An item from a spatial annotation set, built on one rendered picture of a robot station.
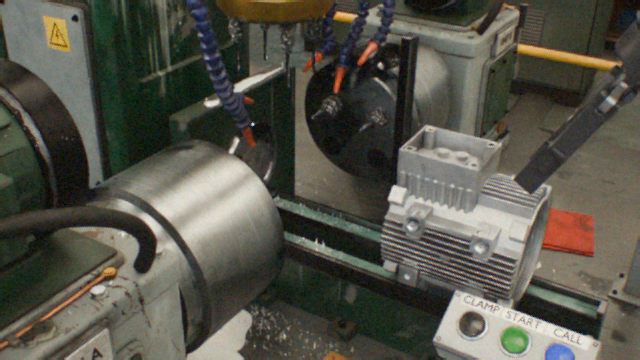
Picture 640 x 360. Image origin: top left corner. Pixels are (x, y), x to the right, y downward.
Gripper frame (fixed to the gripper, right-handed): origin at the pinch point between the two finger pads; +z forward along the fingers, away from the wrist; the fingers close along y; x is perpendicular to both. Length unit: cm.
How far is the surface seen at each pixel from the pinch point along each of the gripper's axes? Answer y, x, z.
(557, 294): -11.3, 16.4, 22.1
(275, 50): -300, -158, 229
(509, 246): 0.7, 4.7, 13.0
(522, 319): 17.9, 9.4, 7.3
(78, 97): 12, -60, 39
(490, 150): -9.1, -6.0, 9.5
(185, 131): 9, -42, 31
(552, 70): -314, -12, 122
